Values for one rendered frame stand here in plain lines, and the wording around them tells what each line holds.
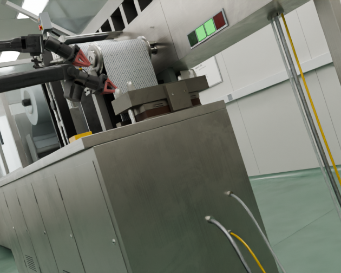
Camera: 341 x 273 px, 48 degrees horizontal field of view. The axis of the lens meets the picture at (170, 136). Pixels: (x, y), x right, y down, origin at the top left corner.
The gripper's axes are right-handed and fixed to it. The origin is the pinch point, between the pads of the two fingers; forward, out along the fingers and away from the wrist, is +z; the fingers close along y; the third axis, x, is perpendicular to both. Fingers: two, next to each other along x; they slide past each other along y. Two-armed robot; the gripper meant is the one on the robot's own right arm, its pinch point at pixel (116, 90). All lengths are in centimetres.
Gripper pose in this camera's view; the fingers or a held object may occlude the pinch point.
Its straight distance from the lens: 170.0
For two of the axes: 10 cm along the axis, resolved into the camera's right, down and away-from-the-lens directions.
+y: 5.2, -1.7, -8.4
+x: 1.2, -9.6, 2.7
